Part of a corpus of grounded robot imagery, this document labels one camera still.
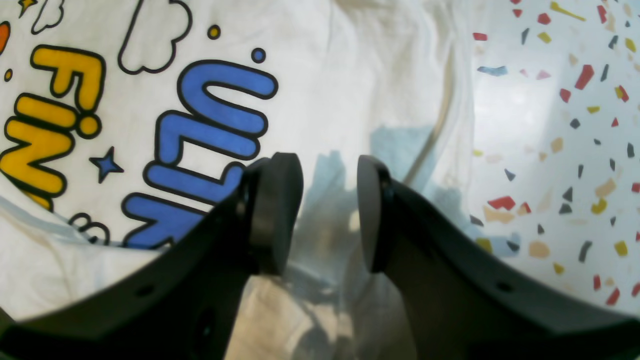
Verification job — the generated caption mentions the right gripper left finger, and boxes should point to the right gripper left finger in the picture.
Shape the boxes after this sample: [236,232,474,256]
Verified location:
[1,152,304,360]

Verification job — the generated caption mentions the white printed T-shirt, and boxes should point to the white printed T-shirt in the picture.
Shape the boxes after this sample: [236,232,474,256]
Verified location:
[1,0,474,360]

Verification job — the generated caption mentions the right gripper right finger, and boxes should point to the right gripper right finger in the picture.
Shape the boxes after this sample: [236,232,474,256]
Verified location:
[357,155,640,360]

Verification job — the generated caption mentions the terrazzo pattern tablecloth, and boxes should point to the terrazzo pattern tablecloth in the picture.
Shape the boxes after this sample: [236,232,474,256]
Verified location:
[443,0,640,319]

